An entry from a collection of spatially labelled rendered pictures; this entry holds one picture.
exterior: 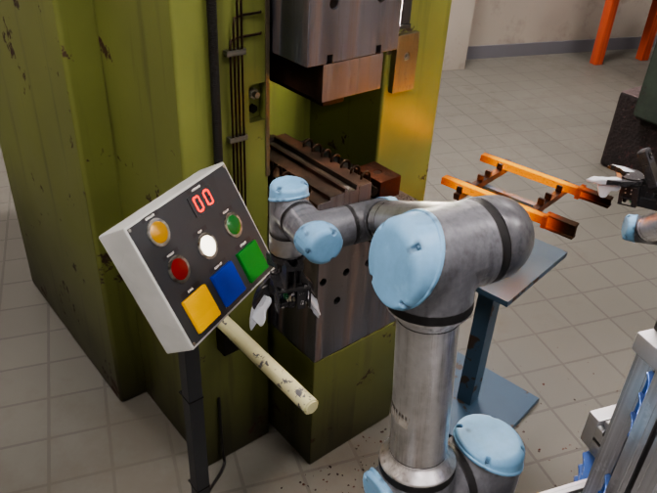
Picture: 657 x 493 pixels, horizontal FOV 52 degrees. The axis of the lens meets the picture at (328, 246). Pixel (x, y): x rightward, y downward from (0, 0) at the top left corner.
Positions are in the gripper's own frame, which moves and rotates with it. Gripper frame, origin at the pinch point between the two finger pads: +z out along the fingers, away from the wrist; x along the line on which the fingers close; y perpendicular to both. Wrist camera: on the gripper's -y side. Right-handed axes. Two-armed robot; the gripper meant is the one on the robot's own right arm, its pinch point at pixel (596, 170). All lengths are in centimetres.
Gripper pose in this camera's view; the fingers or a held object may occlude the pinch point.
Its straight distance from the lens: 213.4
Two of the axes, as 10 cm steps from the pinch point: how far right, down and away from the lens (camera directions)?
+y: 0.2, 9.0, 4.4
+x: 6.8, -3.4, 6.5
